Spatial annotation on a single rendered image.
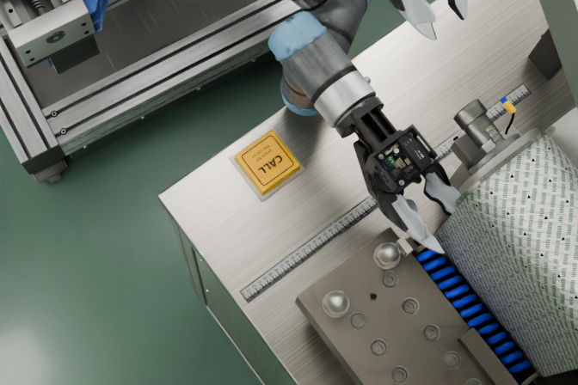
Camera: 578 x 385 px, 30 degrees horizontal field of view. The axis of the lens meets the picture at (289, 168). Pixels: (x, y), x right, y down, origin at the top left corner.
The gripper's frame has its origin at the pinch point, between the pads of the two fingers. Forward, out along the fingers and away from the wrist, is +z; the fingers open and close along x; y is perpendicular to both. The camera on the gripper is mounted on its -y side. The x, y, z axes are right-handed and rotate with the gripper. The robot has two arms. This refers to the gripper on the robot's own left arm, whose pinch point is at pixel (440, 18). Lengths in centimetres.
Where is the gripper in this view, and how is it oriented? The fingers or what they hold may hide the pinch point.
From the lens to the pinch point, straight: 123.3
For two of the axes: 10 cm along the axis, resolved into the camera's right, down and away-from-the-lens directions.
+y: 4.2, 3.1, -8.6
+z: 4.3, 7.6, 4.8
